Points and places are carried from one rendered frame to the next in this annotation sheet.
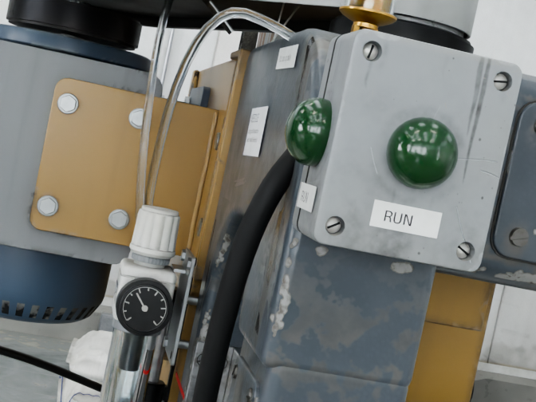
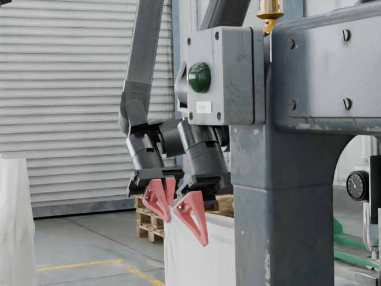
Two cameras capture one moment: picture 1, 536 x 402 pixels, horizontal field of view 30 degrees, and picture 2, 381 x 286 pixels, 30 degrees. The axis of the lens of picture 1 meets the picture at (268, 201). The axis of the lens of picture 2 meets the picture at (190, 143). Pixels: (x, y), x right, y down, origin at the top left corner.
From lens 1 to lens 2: 74 cm
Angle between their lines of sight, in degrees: 75
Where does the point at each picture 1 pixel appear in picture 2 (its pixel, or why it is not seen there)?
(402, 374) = (263, 184)
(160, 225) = (365, 141)
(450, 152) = (194, 75)
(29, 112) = not seen: outside the picture
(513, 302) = not seen: outside the picture
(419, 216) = (206, 105)
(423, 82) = (200, 47)
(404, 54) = (195, 38)
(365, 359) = (252, 177)
